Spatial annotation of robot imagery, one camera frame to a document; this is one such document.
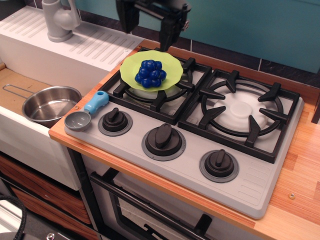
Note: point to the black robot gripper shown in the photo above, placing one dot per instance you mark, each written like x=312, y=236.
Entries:
x=172, y=13

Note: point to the blue toy blueberry cluster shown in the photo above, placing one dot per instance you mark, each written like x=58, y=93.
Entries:
x=150, y=74

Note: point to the lime green plastic plate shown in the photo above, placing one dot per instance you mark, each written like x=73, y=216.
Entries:
x=171, y=65

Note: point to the blue grey toy spoon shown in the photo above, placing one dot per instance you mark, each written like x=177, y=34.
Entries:
x=80, y=120

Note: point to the white toy sink unit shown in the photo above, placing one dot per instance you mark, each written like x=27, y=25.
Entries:
x=32, y=62

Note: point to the stainless steel pot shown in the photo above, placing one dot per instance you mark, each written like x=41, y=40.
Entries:
x=47, y=106

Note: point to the black left burner grate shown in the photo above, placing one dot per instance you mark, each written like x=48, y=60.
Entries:
x=163, y=106

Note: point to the black burner grate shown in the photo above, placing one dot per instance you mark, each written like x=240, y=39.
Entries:
x=246, y=115
x=163, y=106

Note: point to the grey toy faucet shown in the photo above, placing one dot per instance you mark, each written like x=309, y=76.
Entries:
x=60, y=22

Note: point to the black left stove knob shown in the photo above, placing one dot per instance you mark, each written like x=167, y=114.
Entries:
x=115, y=123

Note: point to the black stove knob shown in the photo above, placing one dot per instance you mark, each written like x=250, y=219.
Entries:
x=163, y=143
x=219, y=166
x=115, y=123

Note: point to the black middle stove knob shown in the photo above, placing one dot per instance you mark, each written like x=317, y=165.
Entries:
x=163, y=143

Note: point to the grey toy stove top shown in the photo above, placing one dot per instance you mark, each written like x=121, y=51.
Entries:
x=249, y=193

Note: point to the black right burner grate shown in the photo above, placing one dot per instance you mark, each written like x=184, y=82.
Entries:
x=246, y=115

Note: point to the black right stove knob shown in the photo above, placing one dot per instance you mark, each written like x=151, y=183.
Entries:
x=219, y=166

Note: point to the wooden drawer front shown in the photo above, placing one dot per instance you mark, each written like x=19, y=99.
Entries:
x=47, y=198

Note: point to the oven door with handle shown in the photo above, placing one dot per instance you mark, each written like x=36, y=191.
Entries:
x=141, y=212

